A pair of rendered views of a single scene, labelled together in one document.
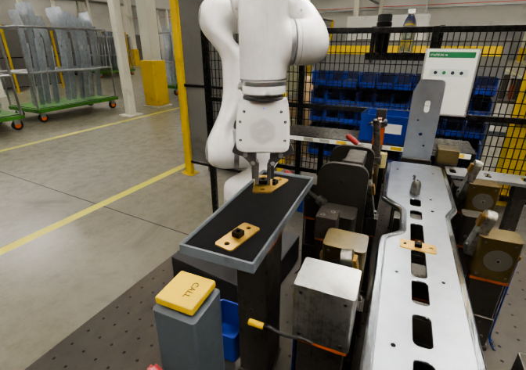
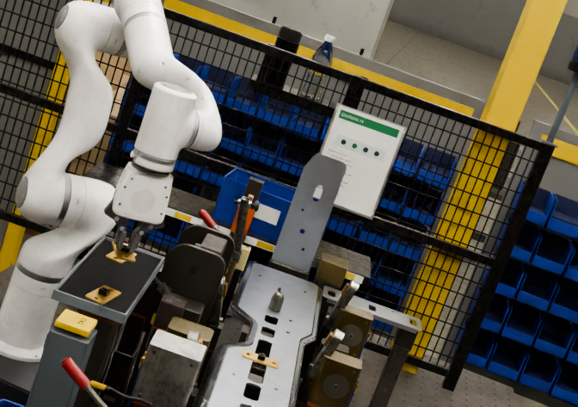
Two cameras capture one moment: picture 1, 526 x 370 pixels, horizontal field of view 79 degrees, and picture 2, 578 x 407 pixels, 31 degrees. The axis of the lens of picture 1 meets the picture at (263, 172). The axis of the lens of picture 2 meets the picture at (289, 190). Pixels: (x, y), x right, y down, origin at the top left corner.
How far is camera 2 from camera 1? 1.43 m
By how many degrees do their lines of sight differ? 24
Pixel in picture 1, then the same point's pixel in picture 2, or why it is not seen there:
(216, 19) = (83, 35)
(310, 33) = (208, 129)
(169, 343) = (53, 362)
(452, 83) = (363, 164)
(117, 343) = not seen: outside the picture
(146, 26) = not seen: outside the picture
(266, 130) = (147, 200)
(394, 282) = (229, 381)
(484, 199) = (353, 333)
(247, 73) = (147, 148)
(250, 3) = (168, 96)
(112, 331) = not seen: outside the picture
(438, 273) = (273, 382)
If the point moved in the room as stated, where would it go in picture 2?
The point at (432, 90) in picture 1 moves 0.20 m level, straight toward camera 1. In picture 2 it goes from (328, 172) to (319, 186)
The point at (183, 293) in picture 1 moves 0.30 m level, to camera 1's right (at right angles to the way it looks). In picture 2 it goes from (77, 322) to (239, 351)
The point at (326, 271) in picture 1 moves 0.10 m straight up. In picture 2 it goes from (176, 342) to (192, 293)
